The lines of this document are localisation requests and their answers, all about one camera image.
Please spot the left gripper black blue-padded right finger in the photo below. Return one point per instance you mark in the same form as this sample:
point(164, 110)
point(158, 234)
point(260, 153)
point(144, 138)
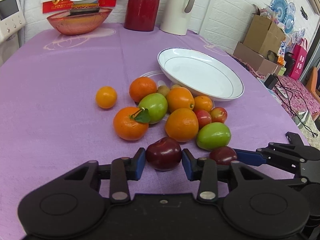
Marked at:
point(207, 172)

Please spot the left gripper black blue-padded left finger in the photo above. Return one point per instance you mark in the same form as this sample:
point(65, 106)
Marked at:
point(119, 172)

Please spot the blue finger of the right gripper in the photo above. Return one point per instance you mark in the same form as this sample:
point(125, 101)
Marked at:
point(253, 158)

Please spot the dark red plum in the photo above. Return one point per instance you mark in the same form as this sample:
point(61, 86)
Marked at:
point(164, 155)
point(223, 155)

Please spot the green apple front right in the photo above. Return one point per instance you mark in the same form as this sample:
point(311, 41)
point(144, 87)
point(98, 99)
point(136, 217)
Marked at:
point(213, 135)

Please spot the green apple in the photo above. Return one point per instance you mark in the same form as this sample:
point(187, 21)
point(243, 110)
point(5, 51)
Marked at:
point(157, 106)
point(213, 135)

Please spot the orange with green leaf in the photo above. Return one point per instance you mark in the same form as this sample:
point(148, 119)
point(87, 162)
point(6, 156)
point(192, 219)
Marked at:
point(128, 128)

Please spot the large orange front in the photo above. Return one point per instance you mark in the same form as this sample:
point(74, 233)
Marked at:
point(182, 125)

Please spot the small red apple left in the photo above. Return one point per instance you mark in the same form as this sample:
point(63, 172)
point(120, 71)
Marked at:
point(203, 117)

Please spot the small red apple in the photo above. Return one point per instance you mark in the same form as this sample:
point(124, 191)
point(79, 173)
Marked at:
point(203, 117)
point(218, 114)

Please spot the small red apple right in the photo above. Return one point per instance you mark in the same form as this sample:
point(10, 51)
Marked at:
point(218, 114)

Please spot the small orange by plate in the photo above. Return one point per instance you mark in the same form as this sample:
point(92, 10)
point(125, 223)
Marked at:
point(203, 103)

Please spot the green apple centre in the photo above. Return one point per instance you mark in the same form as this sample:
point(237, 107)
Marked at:
point(157, 106)

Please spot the small lone yellow orange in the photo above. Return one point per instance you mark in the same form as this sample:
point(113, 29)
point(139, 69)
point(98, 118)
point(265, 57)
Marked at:
point(106, 97)

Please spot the oval orange middle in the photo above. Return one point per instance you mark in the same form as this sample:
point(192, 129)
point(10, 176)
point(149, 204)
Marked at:
point(180, 97)

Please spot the orange at back left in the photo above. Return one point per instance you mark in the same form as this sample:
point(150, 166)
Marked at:
point(141, 87)

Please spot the pink gift bag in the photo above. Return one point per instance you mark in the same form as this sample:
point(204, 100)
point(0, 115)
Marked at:
point(299, 56)

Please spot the brown kiwi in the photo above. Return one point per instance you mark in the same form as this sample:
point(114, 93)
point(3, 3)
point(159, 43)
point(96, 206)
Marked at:
point(163, 89)

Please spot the white plate with blue rim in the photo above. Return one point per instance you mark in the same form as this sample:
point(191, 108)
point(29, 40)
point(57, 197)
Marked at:
point(200, 73)

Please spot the purple tablecloth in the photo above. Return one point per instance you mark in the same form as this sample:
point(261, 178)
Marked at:
point(51, 123)

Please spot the cardboard boxes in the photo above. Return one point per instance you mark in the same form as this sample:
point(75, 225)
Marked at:
point(261, 45)

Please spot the red glass bowl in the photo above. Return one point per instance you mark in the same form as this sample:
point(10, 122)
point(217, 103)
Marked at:
point(72, 24)

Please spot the tall red thermos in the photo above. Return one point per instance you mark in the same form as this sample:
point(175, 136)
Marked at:
point(141, 15)

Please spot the stacked dishes in bowl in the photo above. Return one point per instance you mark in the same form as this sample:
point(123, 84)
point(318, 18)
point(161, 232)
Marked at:
point(81, 9)

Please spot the white thermos jug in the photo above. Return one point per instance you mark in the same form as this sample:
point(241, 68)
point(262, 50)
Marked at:
point(176, 16)

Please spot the white water dispenser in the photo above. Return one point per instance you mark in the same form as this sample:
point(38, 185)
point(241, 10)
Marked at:
point(12, 27)

